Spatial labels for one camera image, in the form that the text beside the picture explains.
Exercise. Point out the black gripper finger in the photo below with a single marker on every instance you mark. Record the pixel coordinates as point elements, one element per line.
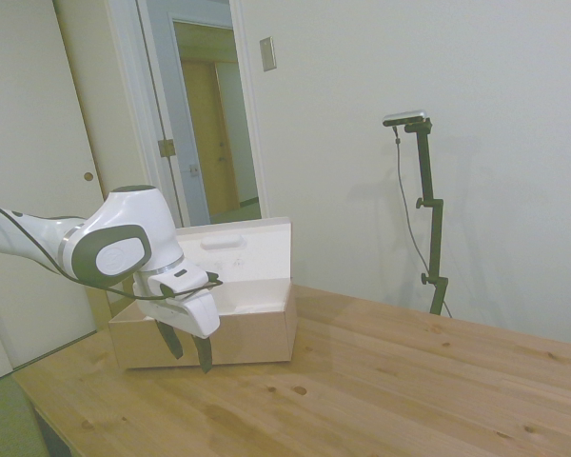
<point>172,340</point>
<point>203,354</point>

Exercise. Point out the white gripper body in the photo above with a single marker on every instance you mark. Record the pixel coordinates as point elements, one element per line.
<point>197,311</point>

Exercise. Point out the cardboard box with hinged lid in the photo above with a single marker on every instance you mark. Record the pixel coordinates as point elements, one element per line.
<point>252,304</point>

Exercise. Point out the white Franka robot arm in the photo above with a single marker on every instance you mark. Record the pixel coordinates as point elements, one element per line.
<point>124,219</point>

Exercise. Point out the brass door hinge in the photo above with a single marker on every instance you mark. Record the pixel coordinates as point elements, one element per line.
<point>166,147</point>

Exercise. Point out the green upholstered seat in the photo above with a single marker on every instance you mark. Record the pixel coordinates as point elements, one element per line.
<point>5,419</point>

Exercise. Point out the white hinged door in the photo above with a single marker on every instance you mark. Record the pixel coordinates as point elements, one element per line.
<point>171,119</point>

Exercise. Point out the white sliding closet door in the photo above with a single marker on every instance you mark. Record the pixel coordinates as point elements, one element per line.
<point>33,119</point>

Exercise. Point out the black jointed camera stand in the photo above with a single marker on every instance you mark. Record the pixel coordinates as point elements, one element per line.
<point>435,228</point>

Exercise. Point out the metal wall switch plate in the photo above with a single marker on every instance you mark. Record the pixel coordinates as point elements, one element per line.
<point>267,53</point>

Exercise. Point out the grey stereo camera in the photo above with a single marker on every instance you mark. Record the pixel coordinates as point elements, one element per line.
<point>405,116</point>

